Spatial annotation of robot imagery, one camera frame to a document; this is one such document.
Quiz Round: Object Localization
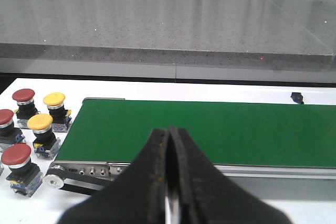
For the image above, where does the red push button far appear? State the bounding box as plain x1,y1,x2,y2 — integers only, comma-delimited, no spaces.
12,89,39,129

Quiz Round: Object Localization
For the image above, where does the red push button left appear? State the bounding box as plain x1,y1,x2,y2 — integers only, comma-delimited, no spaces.
0,109,26,153

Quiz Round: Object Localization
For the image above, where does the black sensor behind belt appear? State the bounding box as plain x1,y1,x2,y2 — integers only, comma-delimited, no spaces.
290,92,304,104

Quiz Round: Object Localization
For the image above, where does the red push button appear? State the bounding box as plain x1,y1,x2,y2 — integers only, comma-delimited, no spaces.
12,89,39,129
1,143,43,197
0,109,26,153

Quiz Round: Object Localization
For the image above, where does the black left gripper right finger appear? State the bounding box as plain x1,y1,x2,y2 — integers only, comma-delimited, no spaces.
167,126,291,223

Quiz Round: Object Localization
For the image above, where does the silver drive pulley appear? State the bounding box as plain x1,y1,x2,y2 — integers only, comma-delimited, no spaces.
43,174,65,189

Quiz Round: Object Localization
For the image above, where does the green conveyor belt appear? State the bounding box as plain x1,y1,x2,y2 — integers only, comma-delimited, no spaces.
56,99,335,168

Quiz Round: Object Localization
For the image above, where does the yellow push button far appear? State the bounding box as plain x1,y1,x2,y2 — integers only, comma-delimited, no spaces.
43,92,71,133

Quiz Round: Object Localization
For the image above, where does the black drive belt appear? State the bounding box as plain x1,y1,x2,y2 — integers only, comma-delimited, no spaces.
46,165,111,195

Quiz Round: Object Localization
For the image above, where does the yellow push button near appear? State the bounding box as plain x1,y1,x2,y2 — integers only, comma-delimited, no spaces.
27,114,60,159

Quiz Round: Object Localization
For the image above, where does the red push button near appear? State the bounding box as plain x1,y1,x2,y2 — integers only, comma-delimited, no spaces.
1,143,43,197

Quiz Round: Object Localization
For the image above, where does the aluminium conveyor frame rail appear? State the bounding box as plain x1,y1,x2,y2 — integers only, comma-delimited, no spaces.
46,161,335,180

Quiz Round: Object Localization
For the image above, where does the grey stone counter slab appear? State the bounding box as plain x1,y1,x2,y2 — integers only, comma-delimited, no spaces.
1,0,335,83

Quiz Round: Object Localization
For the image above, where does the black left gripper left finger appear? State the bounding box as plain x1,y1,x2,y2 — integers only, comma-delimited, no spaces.
58,129,166,223

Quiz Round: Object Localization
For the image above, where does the yellow push button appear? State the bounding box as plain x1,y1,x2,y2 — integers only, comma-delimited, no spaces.
43,92,71,133
27,114,60,159

